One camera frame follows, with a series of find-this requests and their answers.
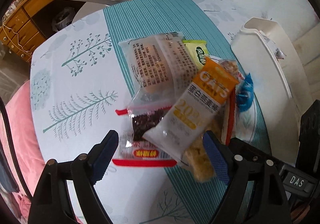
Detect yellow puffed rice cake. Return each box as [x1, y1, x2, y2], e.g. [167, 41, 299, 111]
[184, 134, 214, 183]

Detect red white striped packet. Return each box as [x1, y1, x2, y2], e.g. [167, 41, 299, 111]
[221, 89, 236, 146]

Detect white orange oats bar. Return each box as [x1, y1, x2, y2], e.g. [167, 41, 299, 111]
[143, 58, 239, 165]

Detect blue candy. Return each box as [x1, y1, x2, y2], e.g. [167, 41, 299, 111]
[236, 73, 254, 113]

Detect red white snack packet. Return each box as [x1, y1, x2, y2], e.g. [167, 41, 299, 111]
[112, 132, 177, 167]

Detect dark red bean snack packet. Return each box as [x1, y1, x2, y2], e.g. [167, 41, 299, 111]
[115, 101, 171, 141]

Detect green pineapple cake packet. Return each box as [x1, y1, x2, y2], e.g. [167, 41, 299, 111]
[182, 40, 209, 70]

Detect clear nut cluster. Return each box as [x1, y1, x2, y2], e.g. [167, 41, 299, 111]
[218, 60, 245, 82]

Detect pink quilt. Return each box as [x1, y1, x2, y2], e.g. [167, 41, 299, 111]
[1, 81, 46, 221]

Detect black right gripper with label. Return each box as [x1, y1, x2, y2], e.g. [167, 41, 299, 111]
[277, 99, 320, 205]

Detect white plastic storage bin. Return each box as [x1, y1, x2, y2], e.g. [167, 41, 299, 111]
[231, 17, 313, 164]

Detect clear wrapped brown bread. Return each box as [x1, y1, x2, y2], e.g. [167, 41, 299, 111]
[119, 31, 198, 102]

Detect patterned white teal tablecloth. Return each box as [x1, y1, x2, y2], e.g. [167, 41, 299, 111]
[29, 0, 273, 224]

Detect black waste bin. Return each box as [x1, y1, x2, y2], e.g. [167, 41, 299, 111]
[52, 7, 75, 32]

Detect black cable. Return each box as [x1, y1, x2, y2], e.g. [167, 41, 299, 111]
[0, 97, 33, 199]

